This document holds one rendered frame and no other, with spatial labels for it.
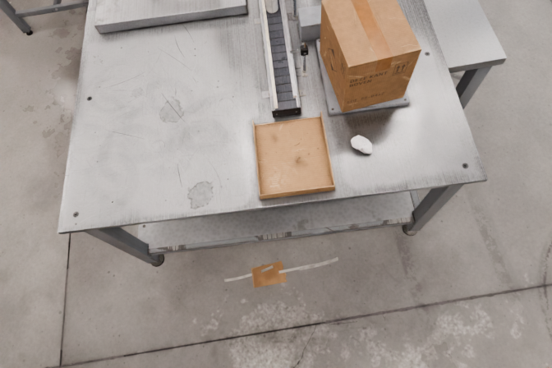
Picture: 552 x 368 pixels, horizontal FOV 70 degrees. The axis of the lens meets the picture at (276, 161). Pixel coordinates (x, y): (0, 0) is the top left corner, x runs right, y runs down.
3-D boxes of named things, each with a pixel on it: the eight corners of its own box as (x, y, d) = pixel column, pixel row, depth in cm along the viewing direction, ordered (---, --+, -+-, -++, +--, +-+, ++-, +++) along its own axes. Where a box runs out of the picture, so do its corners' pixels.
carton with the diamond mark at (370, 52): (319, 52, 160) (321, -1, 135) (376, 38, 160) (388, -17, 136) (342, 112, 147) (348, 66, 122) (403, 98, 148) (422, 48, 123)
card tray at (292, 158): (253, 125, 150) (252, 120, 146) (321, 116, 149) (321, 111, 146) (260, 199, 137) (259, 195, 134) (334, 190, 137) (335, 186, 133)
